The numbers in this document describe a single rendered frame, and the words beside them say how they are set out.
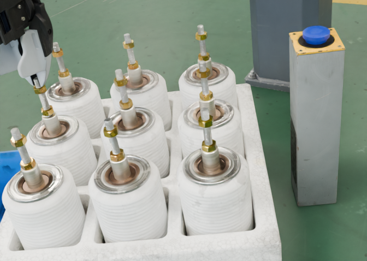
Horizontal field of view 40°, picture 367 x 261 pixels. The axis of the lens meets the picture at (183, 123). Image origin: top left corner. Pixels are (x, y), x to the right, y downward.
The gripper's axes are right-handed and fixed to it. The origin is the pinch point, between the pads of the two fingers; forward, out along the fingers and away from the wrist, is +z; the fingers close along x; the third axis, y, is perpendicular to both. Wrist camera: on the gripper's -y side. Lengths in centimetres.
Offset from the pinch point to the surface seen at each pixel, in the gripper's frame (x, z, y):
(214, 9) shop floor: -13, 35, -100
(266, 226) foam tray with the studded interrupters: 33.8, 16.7, 4.6
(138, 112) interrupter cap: 11.2, 9.3, -6.3
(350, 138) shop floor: 39, 35, -39
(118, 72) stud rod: 11.1, 0.5, -3.4
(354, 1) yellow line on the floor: 30, 35, -110
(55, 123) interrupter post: 1.0, 7.7, 1.0
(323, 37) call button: 36.2, 2.1, -20.3
